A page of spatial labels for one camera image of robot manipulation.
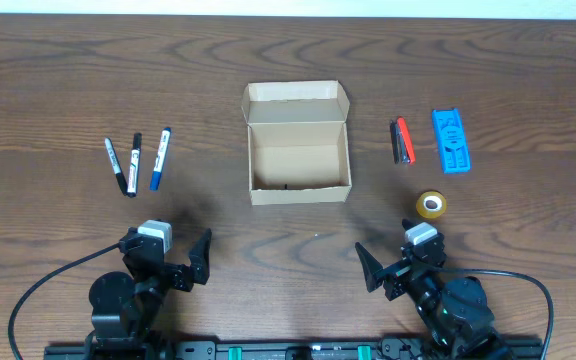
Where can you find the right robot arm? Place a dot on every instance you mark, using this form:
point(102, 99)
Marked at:
point(455, 312)

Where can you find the open cardboard box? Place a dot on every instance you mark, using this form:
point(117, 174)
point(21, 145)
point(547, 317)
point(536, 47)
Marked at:
point(297, 142)

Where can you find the black sharpie marker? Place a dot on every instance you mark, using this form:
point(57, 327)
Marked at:
point(116, 167)

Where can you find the blue plastic block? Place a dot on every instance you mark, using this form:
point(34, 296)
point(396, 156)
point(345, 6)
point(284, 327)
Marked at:
point(452, 143)

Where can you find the black mounting rail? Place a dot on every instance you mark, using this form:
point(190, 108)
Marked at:
point(386, 348)

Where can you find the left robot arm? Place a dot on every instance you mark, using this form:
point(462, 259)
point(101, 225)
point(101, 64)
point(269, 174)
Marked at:
point(125, 305)

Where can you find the red black stapler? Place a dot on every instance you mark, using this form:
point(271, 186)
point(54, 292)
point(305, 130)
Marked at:
point(402, 146)

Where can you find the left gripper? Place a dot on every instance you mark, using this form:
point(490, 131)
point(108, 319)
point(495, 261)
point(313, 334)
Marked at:
point(169, 272)

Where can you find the yellow tape roll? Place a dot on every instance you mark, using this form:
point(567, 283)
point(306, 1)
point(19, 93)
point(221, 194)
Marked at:
point(431, 205)

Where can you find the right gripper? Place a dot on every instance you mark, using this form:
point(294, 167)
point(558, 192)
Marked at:
point(401, 272)

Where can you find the blue white whiteboard marker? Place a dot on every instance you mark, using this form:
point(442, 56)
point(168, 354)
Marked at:
point(160, 159)

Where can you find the black white whiteboard marker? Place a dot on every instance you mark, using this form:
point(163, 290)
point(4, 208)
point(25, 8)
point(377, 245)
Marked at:
point(132, 185)

